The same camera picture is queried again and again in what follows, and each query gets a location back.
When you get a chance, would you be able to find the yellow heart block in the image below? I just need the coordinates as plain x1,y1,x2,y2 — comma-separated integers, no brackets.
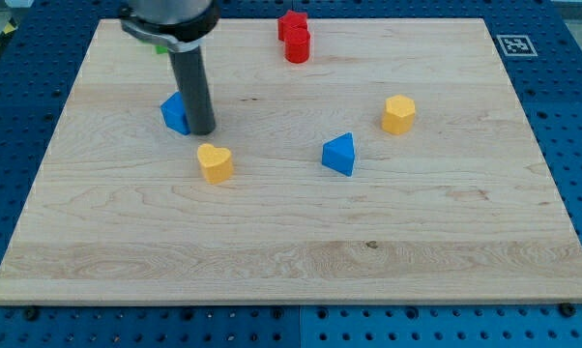
197,143,234,184

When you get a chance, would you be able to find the green block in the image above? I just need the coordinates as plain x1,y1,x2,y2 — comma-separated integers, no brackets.
155,45,168,54

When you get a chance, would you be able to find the yellow hexagon block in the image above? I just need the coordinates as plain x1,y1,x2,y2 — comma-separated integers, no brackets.
381,95,416,135

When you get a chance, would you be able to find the red cylinder block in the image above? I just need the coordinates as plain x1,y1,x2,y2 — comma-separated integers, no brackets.
284,27,311,64

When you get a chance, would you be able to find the red star block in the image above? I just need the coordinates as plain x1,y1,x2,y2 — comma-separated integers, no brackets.
277,10,308,42

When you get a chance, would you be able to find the blue triangle block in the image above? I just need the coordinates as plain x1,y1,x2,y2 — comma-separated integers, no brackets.
321,132,355,177

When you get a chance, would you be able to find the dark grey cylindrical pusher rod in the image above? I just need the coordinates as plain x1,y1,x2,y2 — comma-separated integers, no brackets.
169,46,217,135

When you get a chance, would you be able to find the white fiducial marker tag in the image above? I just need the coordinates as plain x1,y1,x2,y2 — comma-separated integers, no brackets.
497,34,538,57

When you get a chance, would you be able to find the wooden board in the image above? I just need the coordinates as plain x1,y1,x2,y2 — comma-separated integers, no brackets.
0,18,582,306

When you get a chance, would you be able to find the blue cube block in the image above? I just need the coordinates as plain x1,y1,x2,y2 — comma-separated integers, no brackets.
160,92,190,135

